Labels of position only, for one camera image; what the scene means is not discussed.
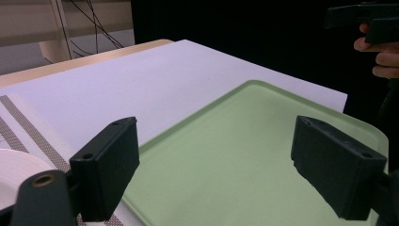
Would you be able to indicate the beige shelf frame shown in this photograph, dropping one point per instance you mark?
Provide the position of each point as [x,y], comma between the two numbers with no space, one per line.
[59,28]

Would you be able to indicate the white cloth with grey stripes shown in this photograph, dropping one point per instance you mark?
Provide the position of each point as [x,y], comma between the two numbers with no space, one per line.
[37,132]

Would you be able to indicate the light green plastic tray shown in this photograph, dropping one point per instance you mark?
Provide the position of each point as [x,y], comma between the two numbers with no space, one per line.
[226,163]

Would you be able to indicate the white paper sheet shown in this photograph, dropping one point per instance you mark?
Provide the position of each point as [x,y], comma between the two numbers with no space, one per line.
[150,84]

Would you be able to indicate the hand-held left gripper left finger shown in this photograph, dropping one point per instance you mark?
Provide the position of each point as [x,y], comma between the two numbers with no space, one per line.
[105,169]

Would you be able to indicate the white plate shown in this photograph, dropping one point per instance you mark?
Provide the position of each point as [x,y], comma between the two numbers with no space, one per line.
[17,172]

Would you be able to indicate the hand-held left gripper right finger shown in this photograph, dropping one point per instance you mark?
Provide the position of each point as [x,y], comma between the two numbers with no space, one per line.
[335,169]

